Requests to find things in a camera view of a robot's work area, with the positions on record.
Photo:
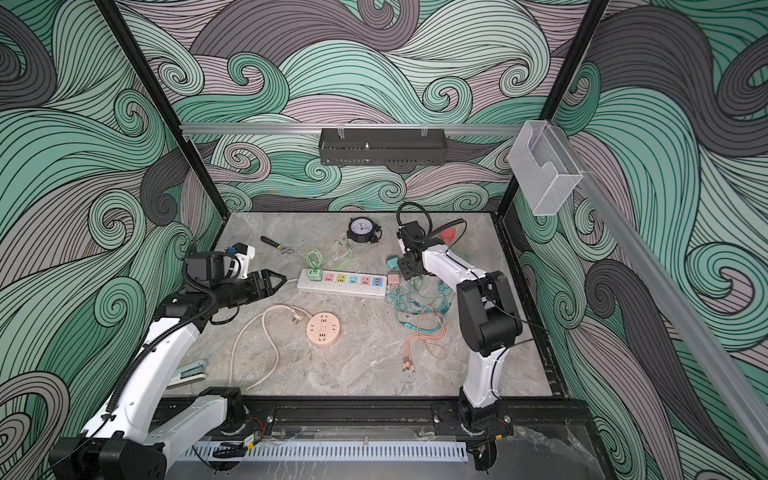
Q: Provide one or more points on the black adjustable wrench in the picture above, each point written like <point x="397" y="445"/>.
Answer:
<point x="280" y="247"/>

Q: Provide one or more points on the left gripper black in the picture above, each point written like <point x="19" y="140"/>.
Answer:
<point x="266" y="291"/>

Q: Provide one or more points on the white slotted cable duct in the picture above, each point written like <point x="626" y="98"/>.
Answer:
<point x="366" y="450"/>

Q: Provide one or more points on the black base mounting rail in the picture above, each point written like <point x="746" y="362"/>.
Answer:
<point x="446" y="416"/>

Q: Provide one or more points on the white power strip coloured sockets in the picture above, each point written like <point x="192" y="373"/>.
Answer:
<point x="363" y="285"/>

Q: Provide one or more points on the black pressure gauge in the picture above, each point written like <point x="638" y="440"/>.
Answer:
<point x="363" y="230"/>

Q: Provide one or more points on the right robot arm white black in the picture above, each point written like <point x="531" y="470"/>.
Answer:
<point x="488" y="319"/>

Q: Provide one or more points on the black perforated metal tray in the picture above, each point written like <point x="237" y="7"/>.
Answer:
<point x="394" y="148"/>

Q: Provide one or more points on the aluminium rail right wall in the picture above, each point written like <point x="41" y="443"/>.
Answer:
<point x="616" y="205"/>

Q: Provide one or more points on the red plastic clamp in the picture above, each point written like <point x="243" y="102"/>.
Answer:
<point x="449" y="235"/>

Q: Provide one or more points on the clear plastic wall holder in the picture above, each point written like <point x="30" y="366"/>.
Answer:
<point x="544" y="163"/>

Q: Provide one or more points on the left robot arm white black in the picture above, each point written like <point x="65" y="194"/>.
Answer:
<point x="119" y="441"/>

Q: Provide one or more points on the light green charger plug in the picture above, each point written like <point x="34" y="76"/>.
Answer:
<point x="315" y="262"/>

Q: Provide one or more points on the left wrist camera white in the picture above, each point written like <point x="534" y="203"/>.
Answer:
<point x="244" y="254"/>

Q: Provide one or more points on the teal charger plug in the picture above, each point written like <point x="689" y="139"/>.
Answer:
<point x="392" y="263"/>

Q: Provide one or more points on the pink round socket with cable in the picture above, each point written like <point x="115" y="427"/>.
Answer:
<point x="322" y="330"/>

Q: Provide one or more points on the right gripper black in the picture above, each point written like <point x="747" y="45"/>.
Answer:
<point x="406" y="272"/>

